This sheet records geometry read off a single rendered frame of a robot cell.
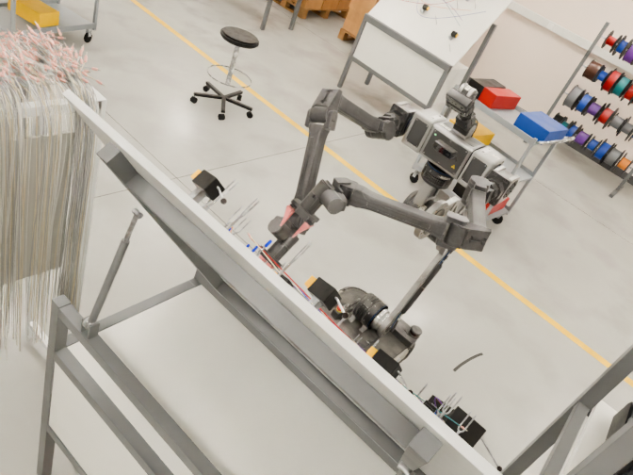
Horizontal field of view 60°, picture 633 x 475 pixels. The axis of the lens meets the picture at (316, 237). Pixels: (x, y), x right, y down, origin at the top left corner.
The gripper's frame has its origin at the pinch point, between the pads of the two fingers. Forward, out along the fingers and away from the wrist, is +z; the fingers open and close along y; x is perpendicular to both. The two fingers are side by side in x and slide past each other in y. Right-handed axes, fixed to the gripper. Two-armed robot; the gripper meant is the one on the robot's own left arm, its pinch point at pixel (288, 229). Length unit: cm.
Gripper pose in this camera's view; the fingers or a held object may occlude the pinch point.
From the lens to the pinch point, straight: 179.7
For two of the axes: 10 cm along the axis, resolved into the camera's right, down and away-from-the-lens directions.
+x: 2.2, -0.8, 9.7
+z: -6.6, 7.2, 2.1
